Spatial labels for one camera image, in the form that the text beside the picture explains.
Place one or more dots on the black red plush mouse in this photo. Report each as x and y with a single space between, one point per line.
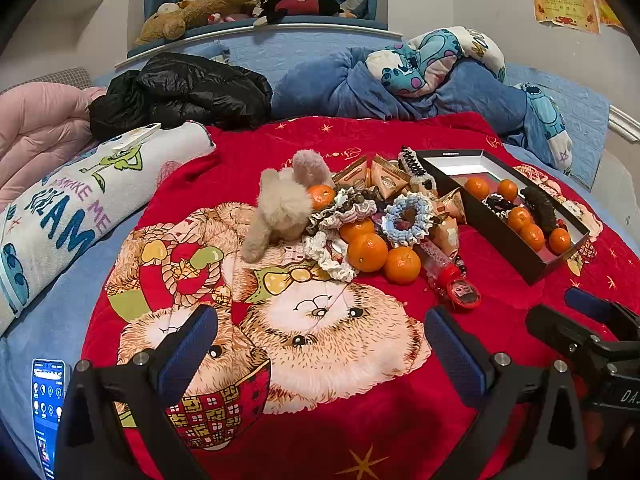
300 6

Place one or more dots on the grey checked pillow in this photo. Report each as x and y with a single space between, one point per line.
55 79

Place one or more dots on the black patterned scrunchie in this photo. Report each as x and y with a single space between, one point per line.
495 204

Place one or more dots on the blue plush blanket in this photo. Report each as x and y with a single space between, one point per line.
340 90

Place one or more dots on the pink quilt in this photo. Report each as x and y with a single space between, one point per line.
35 130

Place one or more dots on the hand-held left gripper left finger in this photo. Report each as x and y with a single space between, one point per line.
192 350

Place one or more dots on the large yellow wall certificate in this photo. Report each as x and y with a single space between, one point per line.
565 7

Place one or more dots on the orange wall certificate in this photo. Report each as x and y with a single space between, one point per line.
607 10

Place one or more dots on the white bed rail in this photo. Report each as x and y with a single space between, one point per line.
625 121

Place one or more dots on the clear bottle with red cap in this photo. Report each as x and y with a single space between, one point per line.
450 275

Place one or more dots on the beige plush bunny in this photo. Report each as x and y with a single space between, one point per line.
280 210

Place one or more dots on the smartphone with lit screen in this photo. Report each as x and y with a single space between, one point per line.
47 400

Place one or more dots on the white lace scrunchie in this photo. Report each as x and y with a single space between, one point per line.
335 265

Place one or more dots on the black cardboard box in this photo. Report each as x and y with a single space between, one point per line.
500 240

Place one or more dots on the black puffer jacket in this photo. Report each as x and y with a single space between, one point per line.
190 90

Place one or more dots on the blue white knitted scrunchie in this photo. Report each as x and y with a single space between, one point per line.
422 210

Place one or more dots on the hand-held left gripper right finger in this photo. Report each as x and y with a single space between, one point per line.
450 355

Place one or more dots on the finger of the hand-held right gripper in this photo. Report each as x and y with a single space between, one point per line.
555 330
585 302

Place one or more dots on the orange mandarin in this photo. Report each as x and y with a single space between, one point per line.
559 241
402 266
352 230
476 188
321 196
532 237
367 255
508 190
520 219

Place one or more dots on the fuzzy white hair claw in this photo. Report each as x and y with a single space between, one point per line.
415 167

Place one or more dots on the white cartoon print pillow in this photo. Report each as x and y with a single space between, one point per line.
65 205

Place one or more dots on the blue white window ledge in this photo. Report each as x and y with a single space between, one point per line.
325 24

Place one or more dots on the white phone case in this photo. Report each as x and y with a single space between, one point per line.
137 136

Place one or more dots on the blue cartoon print pillow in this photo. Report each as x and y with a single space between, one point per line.
425 55

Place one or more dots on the red bear print blanket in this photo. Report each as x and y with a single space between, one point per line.
380 410

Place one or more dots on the long brown plush dog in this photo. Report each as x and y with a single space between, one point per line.
225 2

